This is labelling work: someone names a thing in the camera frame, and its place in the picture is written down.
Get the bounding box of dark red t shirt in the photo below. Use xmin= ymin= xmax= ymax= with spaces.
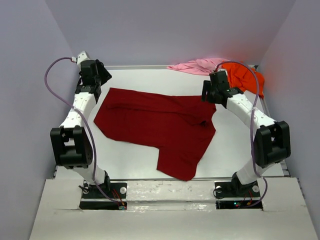
xmin=93 ymin=88 xmax=217 ymax=181

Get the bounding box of orange t shirt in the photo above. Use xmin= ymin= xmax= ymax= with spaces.
xmin=221 ymin=63 xmax=257 ymax=94

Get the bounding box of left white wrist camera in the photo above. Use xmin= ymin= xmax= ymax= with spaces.
xmin=71 ymin=51 xmax=91 ymax=68

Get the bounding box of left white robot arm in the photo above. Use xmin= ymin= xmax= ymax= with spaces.
xmin=50 ymin=57 xmax=112 ymax=198

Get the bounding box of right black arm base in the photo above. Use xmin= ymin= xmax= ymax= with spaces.
xmin=212 ymin=173 xmax=263 ymax=210

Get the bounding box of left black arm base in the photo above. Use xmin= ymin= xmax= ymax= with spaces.
xmin=78 ymin=180 xmax=128 ymax=211

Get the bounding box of pink t shirt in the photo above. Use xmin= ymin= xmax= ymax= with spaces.
xmin=167 ymin=57 xmax=228 ymax=76

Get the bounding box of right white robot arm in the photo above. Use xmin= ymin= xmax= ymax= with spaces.
xmin=201 ymin=70 xmax=291 ymax=196

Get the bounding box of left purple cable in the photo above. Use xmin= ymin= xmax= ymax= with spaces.
xmin=44 ymin=56 xmax=126 ymax=208

